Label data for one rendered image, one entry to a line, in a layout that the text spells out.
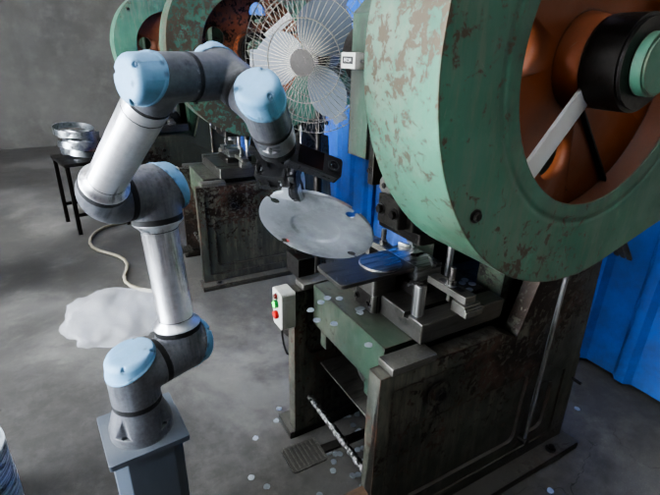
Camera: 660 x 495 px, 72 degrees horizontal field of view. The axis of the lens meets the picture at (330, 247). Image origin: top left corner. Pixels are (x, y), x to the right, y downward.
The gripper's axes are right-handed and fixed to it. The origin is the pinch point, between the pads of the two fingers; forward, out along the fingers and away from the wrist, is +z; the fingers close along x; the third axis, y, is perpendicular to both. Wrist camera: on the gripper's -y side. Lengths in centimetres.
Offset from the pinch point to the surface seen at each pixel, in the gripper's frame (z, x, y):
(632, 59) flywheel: -30, -13, -55
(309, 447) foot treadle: 70, 54, 0
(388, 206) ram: 23.5, -10.9, -19.0
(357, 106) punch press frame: 13.8, -36.3, -8.3
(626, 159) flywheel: 2, -15, -70
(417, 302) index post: 26.2, 14.7, -28.5
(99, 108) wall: 413, -336, 407
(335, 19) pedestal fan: 38, -96, 7
